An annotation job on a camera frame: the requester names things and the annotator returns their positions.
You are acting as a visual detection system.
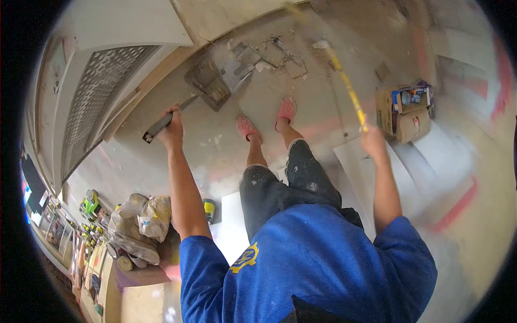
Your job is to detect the dark long-handled dustpan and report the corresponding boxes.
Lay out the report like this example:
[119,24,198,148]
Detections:
[142,57,233,145]

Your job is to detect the small white board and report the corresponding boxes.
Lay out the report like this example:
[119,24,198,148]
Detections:
[210,191,252,266]

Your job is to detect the person's right hand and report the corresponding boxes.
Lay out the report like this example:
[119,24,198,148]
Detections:
[359,124,389,162]

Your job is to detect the grey plastic bag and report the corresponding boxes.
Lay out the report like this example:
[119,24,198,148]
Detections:
[107,193,162,267]

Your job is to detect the yellowish plastic bag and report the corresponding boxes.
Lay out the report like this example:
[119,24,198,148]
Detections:
[138,195,173,243]

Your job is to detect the open cardboard box with goods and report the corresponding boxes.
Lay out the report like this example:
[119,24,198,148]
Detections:
[376,80,435,144]

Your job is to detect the yellow and black can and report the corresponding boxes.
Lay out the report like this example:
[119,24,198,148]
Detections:
[203,198,216,225]

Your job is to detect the person's body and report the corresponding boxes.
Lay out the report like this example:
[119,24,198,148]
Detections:
[180,204,438,323]

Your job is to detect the person's left fingers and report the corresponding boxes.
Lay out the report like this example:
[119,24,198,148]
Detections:
[165,103,182,124]

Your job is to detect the pink low table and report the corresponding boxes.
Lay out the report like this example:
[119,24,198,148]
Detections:
[113,228,183,289]

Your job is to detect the person's left hand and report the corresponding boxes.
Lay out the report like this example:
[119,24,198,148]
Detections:
[157,103,185,150]

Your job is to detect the full shop shelf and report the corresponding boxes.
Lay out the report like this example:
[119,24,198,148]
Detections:
[21,151,118,317]

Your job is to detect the person's legs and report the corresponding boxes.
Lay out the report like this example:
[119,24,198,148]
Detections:
[235,96,364,243]

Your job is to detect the perforated metal panel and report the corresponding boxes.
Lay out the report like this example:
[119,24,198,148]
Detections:
[61,44,163,183]

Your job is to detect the pile of grey rubble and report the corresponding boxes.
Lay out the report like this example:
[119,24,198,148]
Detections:
[226,36,309,80]

